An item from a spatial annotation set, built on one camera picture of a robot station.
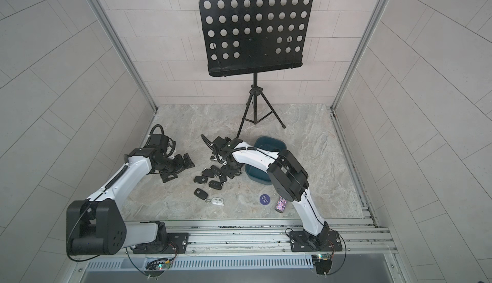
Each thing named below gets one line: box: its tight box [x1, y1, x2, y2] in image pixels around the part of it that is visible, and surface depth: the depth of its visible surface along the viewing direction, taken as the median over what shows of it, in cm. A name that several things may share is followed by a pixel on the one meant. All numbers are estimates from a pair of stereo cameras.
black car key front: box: [193, 187, 209, 201], surface depth 84 cm
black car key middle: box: [208, 180, 223, 191], surface depth 86 cm
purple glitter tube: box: [274, 195, 288, 214], surface depth 80 cm
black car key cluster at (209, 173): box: [201, 165, 216, 178], surface depth 91 cm
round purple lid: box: [259, 194, 271, 206], surface depth 84 cm
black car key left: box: [193, 175, 209, 184], surface depth 88 cm
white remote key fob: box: [210, 197, 225, 207], surface depth 82 cm
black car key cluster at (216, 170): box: [209, 165, 222, 177], surface depth 90 cm
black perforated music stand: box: [199, 0, 314, 138], surface depth 68 cm
